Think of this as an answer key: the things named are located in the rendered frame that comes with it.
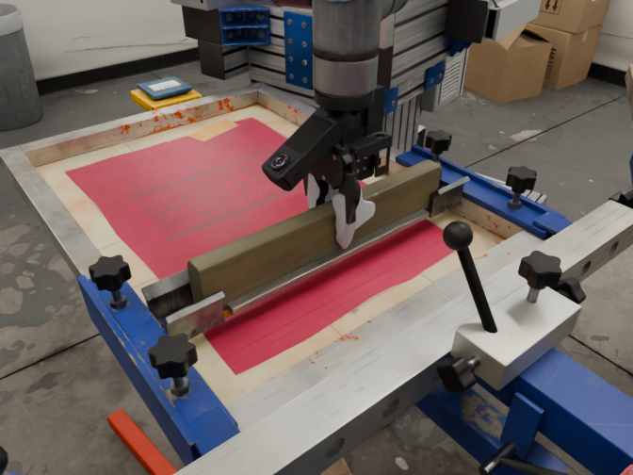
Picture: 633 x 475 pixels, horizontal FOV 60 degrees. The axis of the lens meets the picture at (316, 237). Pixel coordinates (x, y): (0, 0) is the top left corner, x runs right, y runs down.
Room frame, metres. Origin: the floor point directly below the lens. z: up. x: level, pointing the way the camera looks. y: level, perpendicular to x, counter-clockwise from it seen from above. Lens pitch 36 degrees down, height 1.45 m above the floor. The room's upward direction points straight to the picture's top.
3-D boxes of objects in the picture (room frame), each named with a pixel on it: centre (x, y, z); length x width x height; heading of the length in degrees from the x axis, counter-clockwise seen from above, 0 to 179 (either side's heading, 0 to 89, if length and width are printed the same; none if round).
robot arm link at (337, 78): (0.63, -0.03, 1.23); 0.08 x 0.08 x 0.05
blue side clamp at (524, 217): (0.77, -0.25, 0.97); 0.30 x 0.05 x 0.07; 38
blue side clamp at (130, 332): (0.42, 0.19, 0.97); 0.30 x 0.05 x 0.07; 38
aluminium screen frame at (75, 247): (0.78, 0.12, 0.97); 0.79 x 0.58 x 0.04; 38
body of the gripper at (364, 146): (0.63, -0.04, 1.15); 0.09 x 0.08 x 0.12; 128
